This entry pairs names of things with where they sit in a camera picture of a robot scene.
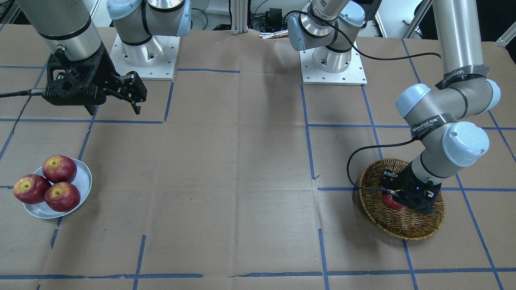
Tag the light blue plate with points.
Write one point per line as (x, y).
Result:
(83, 182)

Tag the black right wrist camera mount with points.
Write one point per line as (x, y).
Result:
(80, 83)

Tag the red yellow apple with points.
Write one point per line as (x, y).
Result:
(390, 203)

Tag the woven wicker basket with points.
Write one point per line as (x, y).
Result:
(388, 223)

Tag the black power adapter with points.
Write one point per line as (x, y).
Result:
(274, 19)

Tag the red apple plate back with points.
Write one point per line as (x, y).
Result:
(59, 168)

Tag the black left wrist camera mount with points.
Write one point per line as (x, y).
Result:
(407, 190)

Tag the red apple plate front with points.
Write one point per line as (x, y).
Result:
(62, 197)

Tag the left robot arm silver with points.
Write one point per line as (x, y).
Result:
(435, 117)

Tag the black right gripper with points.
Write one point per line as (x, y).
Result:
(105, 67)

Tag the red apple plate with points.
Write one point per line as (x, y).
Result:
(59, 168)
(31, 189)
(62, 197)

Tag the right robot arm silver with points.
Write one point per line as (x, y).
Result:
(67, 24)

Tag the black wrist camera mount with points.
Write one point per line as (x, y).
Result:
(407, 190)
(80, 83)

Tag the aluminium frame post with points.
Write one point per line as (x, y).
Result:
(239, 15)

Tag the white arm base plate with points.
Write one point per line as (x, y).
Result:
(161, 60)
(354, 72)

